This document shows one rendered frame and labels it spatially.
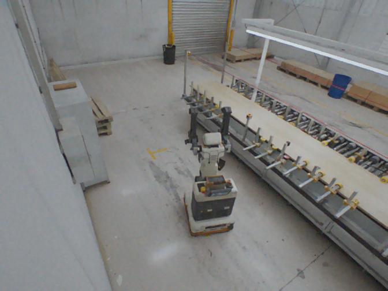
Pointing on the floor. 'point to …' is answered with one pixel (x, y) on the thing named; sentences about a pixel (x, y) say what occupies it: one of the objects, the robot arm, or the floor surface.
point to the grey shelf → (72, 93)
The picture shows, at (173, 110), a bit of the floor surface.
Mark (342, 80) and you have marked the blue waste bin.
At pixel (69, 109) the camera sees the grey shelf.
